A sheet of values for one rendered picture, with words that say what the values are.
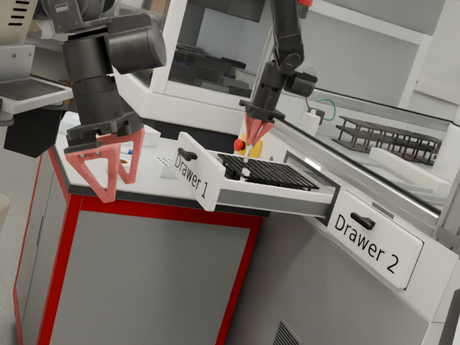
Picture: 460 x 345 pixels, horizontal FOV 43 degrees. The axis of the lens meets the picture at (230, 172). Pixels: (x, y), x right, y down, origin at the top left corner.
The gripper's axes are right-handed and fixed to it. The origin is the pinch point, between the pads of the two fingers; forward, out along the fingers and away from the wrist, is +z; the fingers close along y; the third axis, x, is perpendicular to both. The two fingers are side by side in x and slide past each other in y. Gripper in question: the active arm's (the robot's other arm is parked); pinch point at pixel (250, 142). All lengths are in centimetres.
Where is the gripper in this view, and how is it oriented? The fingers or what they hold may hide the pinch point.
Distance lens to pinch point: 143.8
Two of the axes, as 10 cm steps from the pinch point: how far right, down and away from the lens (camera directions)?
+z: -3.1, 9.2, 2.5
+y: -8.9, -1.9, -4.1
